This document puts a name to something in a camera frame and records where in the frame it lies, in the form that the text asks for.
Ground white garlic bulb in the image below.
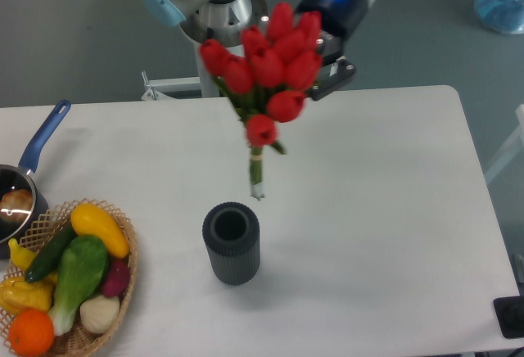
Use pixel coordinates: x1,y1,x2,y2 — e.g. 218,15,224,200
79,295,120,334

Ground brown bread roll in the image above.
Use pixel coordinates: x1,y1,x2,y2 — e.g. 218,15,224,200
1,189,33,225

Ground woven wicker basket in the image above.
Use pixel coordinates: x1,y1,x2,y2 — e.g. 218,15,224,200
1,199,138,356

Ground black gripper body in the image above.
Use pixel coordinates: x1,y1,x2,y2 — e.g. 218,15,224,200
295,0,368,65

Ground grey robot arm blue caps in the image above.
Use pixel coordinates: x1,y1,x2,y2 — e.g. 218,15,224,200
141,0,375,101

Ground dark grey ribbed vase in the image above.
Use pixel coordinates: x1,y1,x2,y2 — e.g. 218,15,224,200
202,201,260,286

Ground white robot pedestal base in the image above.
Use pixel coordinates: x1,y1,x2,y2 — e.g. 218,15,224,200
142,33,244,100

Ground dark green cucumber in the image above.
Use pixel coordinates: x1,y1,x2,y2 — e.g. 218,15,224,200
25,223,77,283

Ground yellow bumpy gourd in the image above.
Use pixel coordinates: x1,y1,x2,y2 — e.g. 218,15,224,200
1,276,53,316

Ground small yellow banana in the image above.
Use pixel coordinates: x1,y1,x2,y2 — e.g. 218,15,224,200
5,238,38,278

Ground green bok choy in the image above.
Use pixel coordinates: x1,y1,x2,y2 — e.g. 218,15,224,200
48,235,108,337

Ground yellow squash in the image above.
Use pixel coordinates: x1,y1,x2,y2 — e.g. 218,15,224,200
70,203,130,259

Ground white frame at right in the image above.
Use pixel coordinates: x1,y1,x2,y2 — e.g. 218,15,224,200
484,105,523,185

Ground red tulip bouquet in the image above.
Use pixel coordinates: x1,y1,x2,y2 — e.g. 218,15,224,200
198,2,323,200

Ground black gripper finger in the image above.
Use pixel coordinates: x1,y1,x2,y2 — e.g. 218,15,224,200
306,56,356,102

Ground black device at edge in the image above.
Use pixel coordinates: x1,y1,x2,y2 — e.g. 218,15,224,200
493,296,523,339

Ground orange fruit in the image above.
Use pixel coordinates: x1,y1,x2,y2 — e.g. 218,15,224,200
8,309,55,356

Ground blue handled saucepan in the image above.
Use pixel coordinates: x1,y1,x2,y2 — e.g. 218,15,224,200
1,100,71,260

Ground purple red radish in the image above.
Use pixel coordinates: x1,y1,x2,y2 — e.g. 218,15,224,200
100,259,130,297

